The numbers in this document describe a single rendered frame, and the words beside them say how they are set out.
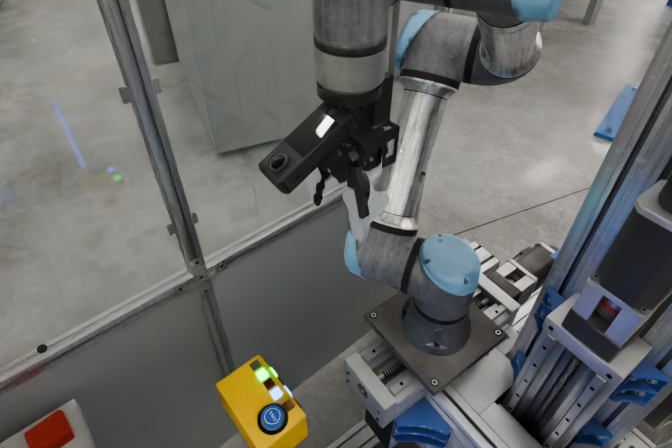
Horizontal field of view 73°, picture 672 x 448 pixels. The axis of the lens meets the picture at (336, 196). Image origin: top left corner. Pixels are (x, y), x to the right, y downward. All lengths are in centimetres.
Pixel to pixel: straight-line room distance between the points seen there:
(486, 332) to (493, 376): 11
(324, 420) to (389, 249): 128
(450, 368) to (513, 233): 190
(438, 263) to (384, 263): 10
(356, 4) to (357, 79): 7
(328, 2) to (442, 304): 63
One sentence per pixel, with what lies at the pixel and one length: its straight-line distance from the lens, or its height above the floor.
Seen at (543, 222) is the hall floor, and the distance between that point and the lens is 298.
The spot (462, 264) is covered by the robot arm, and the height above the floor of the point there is 126.
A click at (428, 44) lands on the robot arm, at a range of 88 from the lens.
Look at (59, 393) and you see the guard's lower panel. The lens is 134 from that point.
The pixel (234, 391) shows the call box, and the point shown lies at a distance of 95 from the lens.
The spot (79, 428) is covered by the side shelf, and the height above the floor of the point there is 86.
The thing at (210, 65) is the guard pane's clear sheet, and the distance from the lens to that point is 97.
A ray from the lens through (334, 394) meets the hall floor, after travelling 211.
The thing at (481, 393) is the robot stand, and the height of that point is 95.
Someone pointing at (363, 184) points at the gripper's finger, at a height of 158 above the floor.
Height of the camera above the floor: 192
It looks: 42 degrees down
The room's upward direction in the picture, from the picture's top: straight up
